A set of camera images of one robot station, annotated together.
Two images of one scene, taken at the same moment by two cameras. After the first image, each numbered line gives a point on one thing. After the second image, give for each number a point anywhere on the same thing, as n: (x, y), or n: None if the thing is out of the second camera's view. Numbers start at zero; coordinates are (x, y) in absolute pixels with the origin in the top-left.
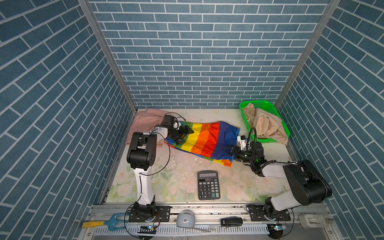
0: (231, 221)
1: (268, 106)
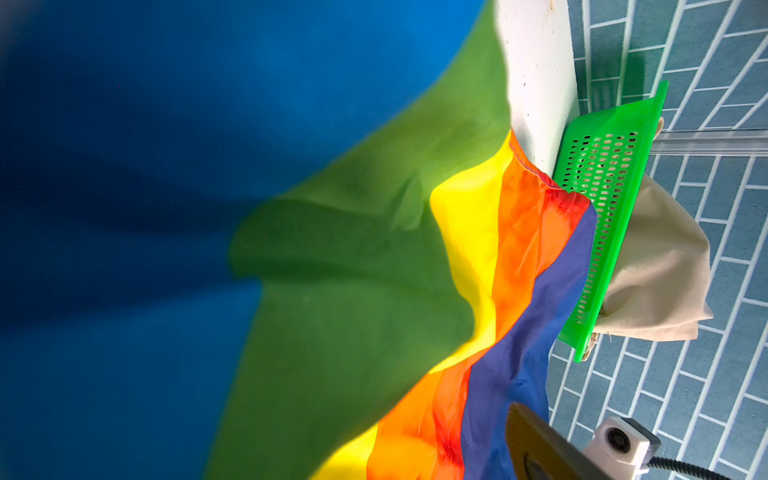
0: None
1: (602, 151)
